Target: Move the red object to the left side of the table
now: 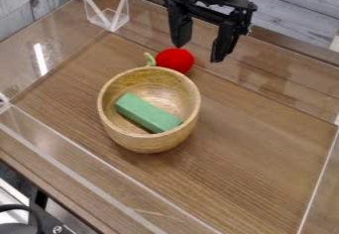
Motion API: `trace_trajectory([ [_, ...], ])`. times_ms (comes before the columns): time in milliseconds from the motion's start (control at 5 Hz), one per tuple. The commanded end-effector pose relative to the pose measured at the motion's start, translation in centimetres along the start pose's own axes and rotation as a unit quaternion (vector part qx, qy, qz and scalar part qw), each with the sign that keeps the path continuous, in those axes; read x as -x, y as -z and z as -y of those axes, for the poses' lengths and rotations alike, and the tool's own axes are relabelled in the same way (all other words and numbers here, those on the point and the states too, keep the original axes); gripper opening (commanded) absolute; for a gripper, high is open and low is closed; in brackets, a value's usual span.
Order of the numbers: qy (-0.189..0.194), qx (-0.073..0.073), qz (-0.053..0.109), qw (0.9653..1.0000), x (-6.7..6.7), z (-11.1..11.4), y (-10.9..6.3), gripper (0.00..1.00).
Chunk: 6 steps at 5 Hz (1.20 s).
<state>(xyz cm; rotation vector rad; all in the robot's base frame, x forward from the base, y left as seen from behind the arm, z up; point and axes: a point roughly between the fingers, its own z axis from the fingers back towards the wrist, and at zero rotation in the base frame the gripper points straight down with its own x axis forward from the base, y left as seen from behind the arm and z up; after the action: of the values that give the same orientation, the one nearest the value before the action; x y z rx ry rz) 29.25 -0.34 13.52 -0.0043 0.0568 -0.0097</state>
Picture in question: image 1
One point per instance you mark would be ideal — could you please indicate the wooden bowl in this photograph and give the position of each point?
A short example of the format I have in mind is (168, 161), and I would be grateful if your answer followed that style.
(166, 88)

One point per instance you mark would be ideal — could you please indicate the black table frame bracket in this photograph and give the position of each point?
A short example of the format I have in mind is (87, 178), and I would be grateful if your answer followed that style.
(53, 225)

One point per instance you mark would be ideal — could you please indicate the green rectangular block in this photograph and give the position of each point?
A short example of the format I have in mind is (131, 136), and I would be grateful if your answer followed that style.
(146, 114)

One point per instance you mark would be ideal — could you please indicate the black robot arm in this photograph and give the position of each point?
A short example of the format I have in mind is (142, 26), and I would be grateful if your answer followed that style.
(232, 15)

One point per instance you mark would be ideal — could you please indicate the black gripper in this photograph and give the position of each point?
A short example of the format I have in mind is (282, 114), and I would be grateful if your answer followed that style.
(232, 14)

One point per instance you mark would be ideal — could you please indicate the clear acrylic tray walls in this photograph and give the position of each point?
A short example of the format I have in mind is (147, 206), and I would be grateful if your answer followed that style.
(226, 150)

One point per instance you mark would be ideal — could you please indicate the red knitted apple toy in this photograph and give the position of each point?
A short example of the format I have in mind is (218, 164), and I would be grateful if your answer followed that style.
(177, 59)

